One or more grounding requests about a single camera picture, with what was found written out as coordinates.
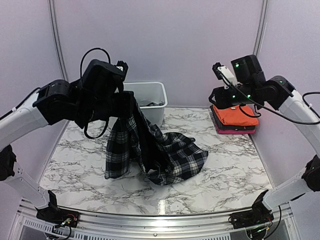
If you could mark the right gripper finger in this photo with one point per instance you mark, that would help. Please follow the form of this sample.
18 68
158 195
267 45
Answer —
214 97
224 74

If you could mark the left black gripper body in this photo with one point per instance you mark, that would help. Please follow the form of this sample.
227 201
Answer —
102 108

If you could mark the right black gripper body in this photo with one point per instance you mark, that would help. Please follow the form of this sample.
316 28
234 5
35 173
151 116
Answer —
232 101

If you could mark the orange t-shirt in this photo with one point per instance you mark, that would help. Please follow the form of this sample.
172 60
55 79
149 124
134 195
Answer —
235 117

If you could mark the black white plaid shirt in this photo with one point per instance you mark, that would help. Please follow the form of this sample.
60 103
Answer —
164 158

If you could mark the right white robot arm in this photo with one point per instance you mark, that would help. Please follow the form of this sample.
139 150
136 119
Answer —
289 144

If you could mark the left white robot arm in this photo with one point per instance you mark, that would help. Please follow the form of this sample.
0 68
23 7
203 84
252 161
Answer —
45 106

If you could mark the white plastic laundry bin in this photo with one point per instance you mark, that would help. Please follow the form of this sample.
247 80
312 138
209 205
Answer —
151 98

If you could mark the folded dark striped shirt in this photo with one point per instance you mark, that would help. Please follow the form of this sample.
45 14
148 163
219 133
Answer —
221 126

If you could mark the folded pink garment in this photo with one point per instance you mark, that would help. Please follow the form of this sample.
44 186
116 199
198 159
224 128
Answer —
236 131

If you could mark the grey garment in bin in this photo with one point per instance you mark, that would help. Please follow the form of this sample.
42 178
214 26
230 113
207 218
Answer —
148 103

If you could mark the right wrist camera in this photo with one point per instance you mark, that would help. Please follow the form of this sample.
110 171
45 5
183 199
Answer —
248 70

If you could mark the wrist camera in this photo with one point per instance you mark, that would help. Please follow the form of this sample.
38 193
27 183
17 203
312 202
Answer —
101 77
248 70

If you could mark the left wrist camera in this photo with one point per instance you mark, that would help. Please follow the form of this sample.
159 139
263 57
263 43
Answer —
101 77

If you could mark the right aluminium wall post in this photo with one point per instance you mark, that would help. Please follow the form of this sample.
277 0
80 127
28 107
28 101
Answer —
263 17

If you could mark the aluminium wall post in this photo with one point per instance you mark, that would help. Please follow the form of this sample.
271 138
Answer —
57 40
263 17

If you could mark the left aluminium wall post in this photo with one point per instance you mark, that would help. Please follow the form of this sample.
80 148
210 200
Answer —
57 40

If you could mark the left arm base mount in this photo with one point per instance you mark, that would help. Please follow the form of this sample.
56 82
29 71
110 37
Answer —
54 214

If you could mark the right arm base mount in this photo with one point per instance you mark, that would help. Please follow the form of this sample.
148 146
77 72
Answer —
258 214

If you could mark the aluminium front frame rail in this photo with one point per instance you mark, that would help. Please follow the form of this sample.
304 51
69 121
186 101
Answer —
107 226

